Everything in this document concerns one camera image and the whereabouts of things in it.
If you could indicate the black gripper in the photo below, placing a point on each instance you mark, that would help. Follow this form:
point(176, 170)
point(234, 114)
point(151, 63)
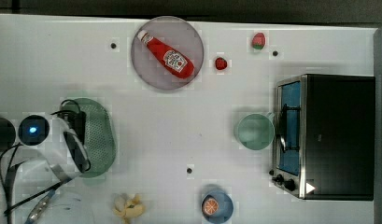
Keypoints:
point(77, 122)

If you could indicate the green plastic strainer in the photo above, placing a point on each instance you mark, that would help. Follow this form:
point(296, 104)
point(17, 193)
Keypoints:
point(98, 134)

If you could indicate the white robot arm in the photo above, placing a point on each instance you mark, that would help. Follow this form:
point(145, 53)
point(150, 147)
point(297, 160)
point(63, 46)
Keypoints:
point(55, 155)

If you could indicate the peeled toy banana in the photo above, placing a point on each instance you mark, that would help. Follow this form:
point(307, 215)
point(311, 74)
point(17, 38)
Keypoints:
point(128, 209)

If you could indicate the red ketchup bottle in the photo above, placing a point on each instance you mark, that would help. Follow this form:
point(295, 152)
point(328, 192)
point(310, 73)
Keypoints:
point(171, 59)

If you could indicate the grey round plate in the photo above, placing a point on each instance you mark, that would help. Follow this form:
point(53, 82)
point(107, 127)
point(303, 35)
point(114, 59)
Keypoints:
point(176, 33)

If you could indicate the red toy strawberry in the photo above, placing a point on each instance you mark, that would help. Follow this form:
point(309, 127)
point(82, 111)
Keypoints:
point(221, 63)

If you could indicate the orange slice toy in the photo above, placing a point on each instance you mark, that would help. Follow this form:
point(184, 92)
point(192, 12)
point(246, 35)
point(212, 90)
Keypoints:
point(210, 206)

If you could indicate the blue bowl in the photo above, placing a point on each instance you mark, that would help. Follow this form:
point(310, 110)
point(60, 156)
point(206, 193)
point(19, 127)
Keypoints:
point(225, 207)

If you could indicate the green mug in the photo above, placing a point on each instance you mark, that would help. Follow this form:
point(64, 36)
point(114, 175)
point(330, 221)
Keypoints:
point(255, 131)

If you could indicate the red green toy fruit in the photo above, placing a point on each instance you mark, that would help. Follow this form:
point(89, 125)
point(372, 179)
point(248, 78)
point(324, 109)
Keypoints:
point(258, 41)

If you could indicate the silver black toaster oven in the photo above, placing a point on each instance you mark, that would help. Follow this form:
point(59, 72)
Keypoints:
point(324, 148)

